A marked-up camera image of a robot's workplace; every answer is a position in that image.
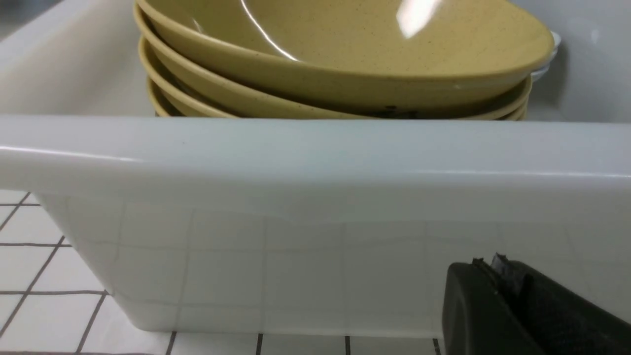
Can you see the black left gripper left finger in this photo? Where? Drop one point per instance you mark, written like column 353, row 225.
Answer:
column 476, row 318

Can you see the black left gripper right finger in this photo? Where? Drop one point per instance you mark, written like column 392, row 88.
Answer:
column 560, row 321

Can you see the top stacked yellow bowl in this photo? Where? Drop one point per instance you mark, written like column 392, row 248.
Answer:
column 374, row 54

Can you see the stacked yellow bowl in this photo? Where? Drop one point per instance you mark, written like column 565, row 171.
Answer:
column 162, row 107
column 211, row 95
column 207, row 81
column 374, row 54

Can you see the white translucent plastic tub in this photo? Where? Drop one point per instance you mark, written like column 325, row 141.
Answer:
column 318, row 227

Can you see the stacked white small dishes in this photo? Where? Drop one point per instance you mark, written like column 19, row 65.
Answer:
column 540, row 72

